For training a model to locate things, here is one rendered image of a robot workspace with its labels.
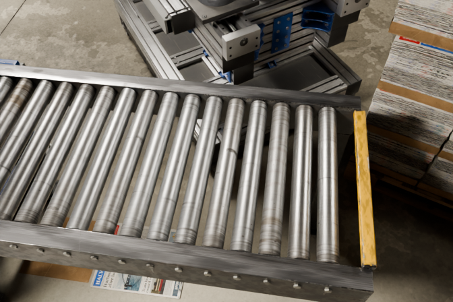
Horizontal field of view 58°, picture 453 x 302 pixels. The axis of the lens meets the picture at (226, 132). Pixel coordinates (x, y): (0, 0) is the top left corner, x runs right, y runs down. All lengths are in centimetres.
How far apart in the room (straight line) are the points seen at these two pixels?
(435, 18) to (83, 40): 206
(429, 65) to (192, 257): 94
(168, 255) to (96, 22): 216
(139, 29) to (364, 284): 183
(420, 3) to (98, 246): 108
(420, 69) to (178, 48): 127
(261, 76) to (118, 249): 133
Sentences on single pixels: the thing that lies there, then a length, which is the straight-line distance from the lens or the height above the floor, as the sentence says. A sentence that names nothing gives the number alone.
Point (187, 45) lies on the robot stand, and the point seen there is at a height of 21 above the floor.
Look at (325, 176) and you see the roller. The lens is 106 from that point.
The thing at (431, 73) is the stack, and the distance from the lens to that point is 147.
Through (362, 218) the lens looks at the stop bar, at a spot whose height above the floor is 82.
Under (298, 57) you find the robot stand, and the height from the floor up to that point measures 23.
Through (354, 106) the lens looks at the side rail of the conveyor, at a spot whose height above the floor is 80.
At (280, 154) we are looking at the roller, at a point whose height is 80.
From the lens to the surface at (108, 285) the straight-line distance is 183.
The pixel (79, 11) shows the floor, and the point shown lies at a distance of 304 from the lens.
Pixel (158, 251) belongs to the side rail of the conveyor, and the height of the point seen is 80.
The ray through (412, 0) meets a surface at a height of 96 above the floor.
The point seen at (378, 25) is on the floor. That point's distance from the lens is 285.
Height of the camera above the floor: 168
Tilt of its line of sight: 53 degrees down
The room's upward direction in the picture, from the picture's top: 2 degrees counter-clockwise
